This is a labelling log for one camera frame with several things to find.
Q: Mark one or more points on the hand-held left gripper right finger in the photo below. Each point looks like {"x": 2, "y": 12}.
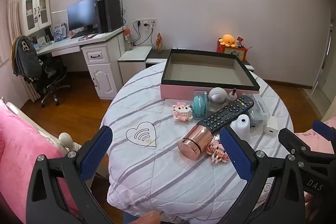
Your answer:
{"x": 236, "y": 155}

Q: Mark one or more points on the silver astronaut figure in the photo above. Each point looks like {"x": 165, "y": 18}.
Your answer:
{"x": 218, "y": 98}

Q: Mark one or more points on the white door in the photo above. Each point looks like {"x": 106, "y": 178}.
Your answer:
{"x": 323, "y": 77}

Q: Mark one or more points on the white bedpost knob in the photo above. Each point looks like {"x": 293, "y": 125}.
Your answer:
{"x": 65, "y": 138}

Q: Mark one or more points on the orange octopus plush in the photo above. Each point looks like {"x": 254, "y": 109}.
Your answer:
{"x": 227, "y": 39}

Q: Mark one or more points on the small red toy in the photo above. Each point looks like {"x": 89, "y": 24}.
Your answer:
{"x": 239, "y": 41}

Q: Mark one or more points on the black keyboard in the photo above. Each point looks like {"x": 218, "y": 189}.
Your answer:
{"x": 82, "y": 35}

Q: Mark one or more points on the pink printed pillow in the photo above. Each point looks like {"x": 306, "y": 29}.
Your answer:
{"x": 315, "y": 141}

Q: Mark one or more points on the teal macaron case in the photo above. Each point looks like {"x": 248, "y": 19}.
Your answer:
{"x": 198, "y": 106}

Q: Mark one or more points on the pink box with dark rim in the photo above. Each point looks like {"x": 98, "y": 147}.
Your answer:
{"x": 210, "y": 69}

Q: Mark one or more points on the black remote control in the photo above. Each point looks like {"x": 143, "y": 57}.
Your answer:
{"x": 225, "y": 113}

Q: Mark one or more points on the low white side cabinet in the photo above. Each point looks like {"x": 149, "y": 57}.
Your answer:
{"x": 134, "y": 54}

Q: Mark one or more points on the blue and white box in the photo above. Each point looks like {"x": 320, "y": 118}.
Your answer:
{"x": 59, "y": 32}

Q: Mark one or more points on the clear plastic case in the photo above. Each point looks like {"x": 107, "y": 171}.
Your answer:
{"x": 260, "y": 108}

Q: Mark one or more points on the grey jacket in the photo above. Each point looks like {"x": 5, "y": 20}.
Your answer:
{"x": 25, "y": 56}

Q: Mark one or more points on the dark low bench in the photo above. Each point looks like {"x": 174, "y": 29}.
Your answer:
{"x": 157, "y": 56}

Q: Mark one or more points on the black office chair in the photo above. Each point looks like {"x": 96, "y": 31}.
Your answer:
{"x": 51, "y": 74}

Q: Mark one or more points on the white charger cube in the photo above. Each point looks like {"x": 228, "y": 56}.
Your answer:
{"x": 271, "y": 128}

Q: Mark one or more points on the white desk with drawers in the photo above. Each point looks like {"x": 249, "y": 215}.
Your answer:
{"x": 99, "y": 74}

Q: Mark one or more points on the brown figurine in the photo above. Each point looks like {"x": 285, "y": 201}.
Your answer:
{"x": 159, "y": 43}

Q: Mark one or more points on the black computer tower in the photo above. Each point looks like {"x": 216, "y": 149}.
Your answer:
{"x": 109, "y": 15}

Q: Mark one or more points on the black computer monitor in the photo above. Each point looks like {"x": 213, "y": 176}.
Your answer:
{"x": 82, "y": 14}

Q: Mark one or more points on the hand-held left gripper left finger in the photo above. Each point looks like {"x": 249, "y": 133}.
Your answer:
{"x": 97, "y": 150}

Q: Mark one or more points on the rose gold cylinder container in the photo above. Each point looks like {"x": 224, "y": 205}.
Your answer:
{"x": 195, "y": 140}

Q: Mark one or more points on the white hutch cabinet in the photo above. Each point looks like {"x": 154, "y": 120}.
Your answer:
{"x": 36, "y": 11}

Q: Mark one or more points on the white rounded device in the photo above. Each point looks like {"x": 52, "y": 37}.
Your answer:
{"x": 241, "y": 125}

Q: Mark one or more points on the white radiator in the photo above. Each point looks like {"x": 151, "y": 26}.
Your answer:
{"x": 32, "y": 91}

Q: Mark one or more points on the white wall outlet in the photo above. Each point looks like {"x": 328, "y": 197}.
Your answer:
{"x": 145, "y": 22}

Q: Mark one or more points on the small bottle with brown cap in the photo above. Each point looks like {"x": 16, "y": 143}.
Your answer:
{"x": 232, "y": 96}

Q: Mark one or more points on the person's right hand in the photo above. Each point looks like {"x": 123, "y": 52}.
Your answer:
{"x": 311, "y": 208}

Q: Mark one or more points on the red printed box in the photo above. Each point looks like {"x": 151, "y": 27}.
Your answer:
{"x": 233, "y": 52}

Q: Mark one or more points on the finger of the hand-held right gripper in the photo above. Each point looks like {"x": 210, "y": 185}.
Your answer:
{"x": 296, "y": 142}
{"x": 323, "y": 128}

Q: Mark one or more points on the pink fluffy blanket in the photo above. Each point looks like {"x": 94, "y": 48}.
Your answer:
{"x": 18, "y": 150}

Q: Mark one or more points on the white and pink block cat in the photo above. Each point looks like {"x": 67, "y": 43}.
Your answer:
{"x": 182, "y": 111}

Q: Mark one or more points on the clear bottle with red cap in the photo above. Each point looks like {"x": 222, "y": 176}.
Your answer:
{"x": 128, "y": 41}

